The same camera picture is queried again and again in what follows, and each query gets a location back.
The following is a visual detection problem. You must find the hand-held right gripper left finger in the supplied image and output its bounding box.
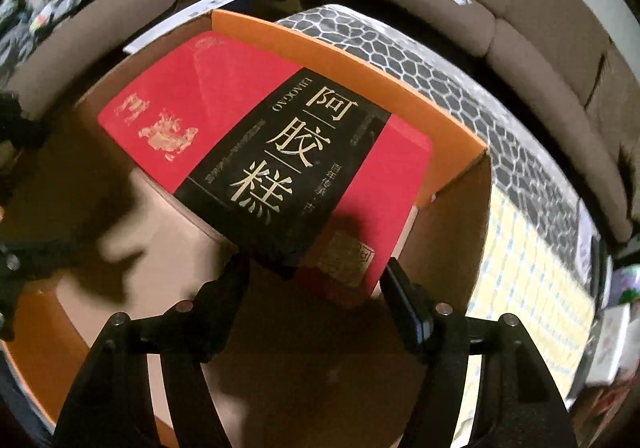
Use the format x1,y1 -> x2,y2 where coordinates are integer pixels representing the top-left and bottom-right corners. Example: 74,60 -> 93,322
52,251 -> 251,448

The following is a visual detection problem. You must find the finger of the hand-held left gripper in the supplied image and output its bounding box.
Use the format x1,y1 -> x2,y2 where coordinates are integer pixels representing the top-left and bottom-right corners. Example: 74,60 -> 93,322
0,242 -> 38,341
0,91 -> 47,154

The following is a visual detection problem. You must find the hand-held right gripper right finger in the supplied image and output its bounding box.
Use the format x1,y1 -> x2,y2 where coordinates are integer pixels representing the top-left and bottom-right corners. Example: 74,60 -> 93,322
379,255 -> 581,448

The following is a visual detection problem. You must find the orange cardboard box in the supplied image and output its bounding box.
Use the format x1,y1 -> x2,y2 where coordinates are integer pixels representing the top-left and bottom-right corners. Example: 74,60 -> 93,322
0,8 -> 496,448

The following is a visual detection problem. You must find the red box with black label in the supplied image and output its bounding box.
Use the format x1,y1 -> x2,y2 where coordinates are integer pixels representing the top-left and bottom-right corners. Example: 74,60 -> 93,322
97,31 -> 433,299

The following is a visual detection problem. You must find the brown cushioned seat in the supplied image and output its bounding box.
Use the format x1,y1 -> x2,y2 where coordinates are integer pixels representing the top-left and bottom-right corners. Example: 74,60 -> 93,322
9,0 -> 179,115

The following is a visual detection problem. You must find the yellow plaid blanket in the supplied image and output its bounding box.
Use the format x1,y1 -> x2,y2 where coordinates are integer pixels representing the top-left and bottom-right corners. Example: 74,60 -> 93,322
456,178 -> 599,431

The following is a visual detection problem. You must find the purple green round object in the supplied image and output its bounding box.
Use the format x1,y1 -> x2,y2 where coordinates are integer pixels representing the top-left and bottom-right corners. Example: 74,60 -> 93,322
614,265 -> 640,305

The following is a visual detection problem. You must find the grey stone-pattern blanket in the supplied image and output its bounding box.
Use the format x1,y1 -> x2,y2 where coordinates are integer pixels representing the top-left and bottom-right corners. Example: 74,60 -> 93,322
275,3 -> 603,281

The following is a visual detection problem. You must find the brown sofa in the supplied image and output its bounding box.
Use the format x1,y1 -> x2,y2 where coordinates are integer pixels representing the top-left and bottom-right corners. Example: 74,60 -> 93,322
336,0 -> 637,245

